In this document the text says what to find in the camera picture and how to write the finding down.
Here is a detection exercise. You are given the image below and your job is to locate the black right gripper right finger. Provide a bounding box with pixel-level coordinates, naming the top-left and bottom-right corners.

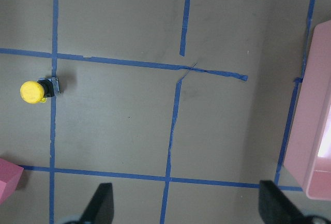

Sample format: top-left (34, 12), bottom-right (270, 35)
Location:
top-left (259, 181), bottom-right (310, 224)

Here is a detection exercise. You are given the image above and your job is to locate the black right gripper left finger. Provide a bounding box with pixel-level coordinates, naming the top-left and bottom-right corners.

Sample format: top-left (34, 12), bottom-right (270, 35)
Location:
top-left (79, 183), bottom-right (114, 224)

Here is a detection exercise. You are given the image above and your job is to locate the yellow push button switch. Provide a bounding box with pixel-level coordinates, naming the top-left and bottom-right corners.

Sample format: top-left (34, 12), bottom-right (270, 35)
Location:
top-left (20, 77), bottom-right (60, 104)

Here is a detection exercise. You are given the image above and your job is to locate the pink plastic bin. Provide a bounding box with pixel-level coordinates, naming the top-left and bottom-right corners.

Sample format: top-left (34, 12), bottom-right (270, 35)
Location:
top-left (283, 21), bottom-right (330, 201)

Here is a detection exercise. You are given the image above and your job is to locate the pink cube centre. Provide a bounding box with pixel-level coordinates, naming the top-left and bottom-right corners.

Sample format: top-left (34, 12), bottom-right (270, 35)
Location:
top-left (1, 158), bottom-right (24, 204)

